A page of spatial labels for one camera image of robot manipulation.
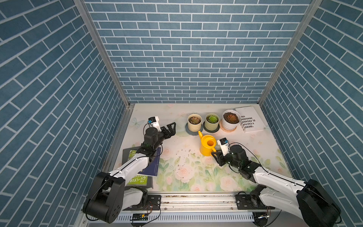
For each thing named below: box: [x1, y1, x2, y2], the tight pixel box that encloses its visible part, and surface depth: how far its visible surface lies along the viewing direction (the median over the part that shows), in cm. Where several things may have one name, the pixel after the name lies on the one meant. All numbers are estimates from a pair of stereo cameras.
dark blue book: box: [137, 147, 162, 177], surface depth 80 cm
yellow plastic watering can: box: [198, 130, 217, 157], surface depth 86 cm
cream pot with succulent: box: [187, 113, 203, 133], surface depth 101 cm
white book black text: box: [234, 105, 267, 133], surface depth 107 cm
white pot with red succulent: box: [221, 109, 242, 130], surface depth 101 cm
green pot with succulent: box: [204, 113, 220, 131], surface depth 103 cm
